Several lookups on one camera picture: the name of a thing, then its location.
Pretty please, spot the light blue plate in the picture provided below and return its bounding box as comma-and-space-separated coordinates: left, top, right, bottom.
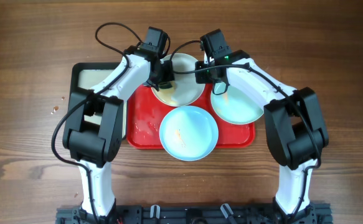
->
159, 106, 219, 161

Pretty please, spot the red serving tray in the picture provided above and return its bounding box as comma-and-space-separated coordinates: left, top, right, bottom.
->
126, 84, 256, 150

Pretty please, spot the pale green plate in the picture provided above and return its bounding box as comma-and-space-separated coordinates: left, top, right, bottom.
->
210, 83, 263, 124

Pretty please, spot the green yellow sponge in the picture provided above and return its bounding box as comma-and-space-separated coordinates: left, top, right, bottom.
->
159, 82, 174, 90

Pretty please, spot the white plate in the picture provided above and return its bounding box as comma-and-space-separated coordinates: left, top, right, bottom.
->
151, 53, 205, 107

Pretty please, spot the black water tray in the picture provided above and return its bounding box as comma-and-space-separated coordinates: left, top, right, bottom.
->
70, 62, 127, 140

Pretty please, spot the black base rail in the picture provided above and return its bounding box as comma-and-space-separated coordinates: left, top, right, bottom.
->
55, 203, 333, 224

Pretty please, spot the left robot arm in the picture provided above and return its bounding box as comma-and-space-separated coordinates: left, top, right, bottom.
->
61, 44, 164, 223

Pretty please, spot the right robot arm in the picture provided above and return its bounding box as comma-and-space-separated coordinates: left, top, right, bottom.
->
196, 50, 329, 222

